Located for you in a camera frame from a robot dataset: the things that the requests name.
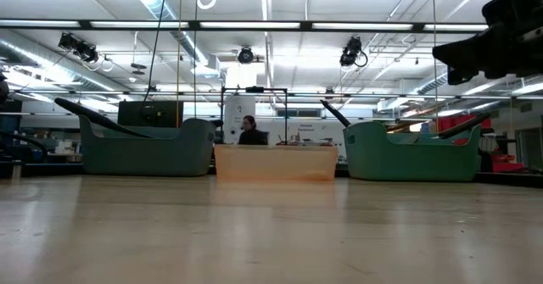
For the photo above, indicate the teal plastic bin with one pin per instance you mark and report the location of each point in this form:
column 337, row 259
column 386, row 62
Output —
column 407, row 161
column 144, row 157

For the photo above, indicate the black ceiling camera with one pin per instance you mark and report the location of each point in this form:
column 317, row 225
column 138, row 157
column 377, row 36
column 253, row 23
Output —
column 245, row 55
column 351, row 51
column 78, row 48

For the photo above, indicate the overhead light bar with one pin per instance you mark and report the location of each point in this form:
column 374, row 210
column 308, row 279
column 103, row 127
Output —
column 250, row 24

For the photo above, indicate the orange translucent plastic bin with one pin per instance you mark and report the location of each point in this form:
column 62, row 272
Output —
column 275, row 163

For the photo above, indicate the black aluminium table frame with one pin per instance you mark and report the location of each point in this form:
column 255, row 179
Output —
column 509, row 179
column 55, row 169

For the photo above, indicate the white cabinet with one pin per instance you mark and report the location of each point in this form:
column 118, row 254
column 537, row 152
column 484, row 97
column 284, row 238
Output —
column 237, row 110

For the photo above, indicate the black monitor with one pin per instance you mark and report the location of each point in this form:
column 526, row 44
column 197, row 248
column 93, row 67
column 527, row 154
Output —
column 136, row 112

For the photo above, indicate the black metal stand frame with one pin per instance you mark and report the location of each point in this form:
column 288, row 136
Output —
column 254, row 89

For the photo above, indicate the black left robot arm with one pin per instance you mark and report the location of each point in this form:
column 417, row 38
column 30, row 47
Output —
column 2, row 90

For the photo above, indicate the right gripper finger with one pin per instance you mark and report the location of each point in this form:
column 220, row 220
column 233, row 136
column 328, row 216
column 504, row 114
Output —
column 466, row 55

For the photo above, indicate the person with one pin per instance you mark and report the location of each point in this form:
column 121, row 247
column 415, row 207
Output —
column 251, row 135

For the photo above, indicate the red crate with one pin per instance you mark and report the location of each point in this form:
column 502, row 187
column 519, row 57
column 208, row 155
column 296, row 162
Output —
column 507, row 166

